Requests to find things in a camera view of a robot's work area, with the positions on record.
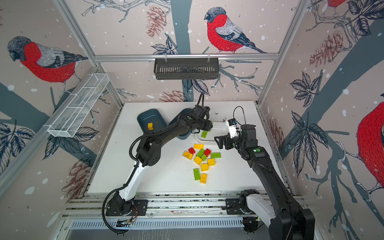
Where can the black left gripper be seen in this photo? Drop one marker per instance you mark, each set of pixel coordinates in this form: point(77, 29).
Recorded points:
point(208, 127)

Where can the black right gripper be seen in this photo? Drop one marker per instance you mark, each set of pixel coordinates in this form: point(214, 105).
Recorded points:
point(228, 139)

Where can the green long lego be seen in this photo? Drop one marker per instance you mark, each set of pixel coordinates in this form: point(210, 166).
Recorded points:
point(215, 155)
point(197, 175)
point(204, 134)

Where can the yellow square lego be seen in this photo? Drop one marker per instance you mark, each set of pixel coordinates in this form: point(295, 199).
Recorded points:
point(211, 162)
point(204, 167)
point(198, 160)

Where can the yellow arched lego brick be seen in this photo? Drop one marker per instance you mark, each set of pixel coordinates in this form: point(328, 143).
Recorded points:
point(188, 155)

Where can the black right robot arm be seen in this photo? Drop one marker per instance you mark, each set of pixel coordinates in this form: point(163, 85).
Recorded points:
point(284, 216)

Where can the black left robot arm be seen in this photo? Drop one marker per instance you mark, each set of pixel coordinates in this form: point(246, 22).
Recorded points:
point(146, 152)

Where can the white plastic bin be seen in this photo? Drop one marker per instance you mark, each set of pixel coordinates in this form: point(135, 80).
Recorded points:
point(218, 129)

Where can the red lego brick right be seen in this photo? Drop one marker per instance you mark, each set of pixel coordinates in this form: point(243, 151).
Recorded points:
point(207, 152)

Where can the red lego brick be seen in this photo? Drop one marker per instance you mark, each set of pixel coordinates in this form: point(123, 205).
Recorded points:
point(207, 152)
point(192, 151)

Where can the middle dark teal bin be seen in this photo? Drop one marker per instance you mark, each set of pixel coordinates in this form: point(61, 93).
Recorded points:
point(185, 135)

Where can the dark teal bin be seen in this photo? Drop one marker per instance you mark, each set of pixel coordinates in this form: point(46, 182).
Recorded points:
point(151, 116)
point(185, 135)

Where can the yellow long lego top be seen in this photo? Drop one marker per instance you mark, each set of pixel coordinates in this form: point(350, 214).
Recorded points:
point(198, 146)

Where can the yellow long lego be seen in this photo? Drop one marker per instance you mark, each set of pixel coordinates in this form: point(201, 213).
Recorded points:
point(198, 146)
point(203, 178)

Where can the green lego brick centre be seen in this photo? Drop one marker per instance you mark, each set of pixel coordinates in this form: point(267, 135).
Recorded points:
point(200, 153)

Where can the red lego brick centre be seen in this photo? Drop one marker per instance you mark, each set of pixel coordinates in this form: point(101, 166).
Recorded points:
point(192, 151)

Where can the green long lego bottom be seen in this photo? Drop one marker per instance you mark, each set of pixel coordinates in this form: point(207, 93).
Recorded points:
point(197, 175)

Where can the yellow long lego bottom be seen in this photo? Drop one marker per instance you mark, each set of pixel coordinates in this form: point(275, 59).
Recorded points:
point(203, 178)

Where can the left dark teal bin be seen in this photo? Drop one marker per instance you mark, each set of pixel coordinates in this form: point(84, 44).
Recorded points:
point(151, 116)

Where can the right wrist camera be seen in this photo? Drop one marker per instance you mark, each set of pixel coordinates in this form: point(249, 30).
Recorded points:
point(232, 127)

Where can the black hanging wire basket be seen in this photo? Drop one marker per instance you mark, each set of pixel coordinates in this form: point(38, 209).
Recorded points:
point(187, 69)

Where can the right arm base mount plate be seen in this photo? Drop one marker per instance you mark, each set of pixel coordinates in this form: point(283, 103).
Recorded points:
point(249, 206)

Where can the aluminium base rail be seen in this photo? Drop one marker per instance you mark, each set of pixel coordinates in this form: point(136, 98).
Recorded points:
point(158, 205)

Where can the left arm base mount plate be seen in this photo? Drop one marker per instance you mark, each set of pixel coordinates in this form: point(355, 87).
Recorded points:
point(117, 208)

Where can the white mesh wire shelf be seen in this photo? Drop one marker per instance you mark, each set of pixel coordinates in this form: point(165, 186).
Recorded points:
point(81, 102)

